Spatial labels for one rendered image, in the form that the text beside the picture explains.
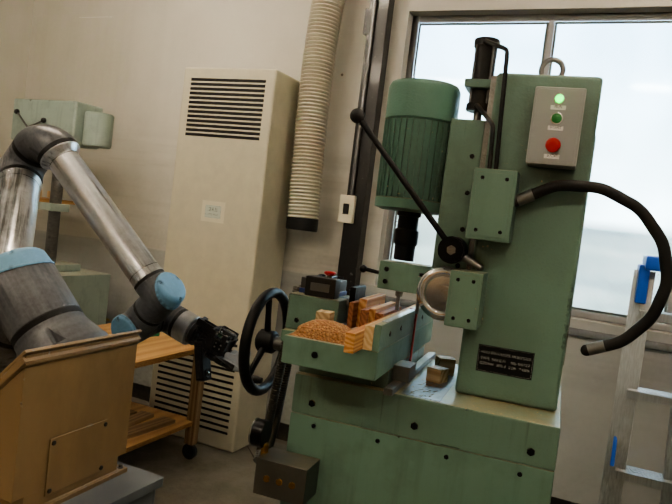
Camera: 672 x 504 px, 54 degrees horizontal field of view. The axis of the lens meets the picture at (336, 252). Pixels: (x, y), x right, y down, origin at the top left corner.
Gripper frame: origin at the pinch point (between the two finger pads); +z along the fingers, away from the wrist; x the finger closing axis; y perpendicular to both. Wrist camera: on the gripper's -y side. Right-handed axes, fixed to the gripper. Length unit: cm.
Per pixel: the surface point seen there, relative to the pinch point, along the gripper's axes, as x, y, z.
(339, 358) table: -35, 28, 28
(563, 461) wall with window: 126, -15, 101
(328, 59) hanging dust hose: 127, 98, -71
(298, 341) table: -35.3, 27.1, 18.9
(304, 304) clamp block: -12.1, 28.3, 9.9
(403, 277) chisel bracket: -7, 45, 28
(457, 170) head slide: -11, 74, 29
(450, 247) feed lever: -21, 58, 37
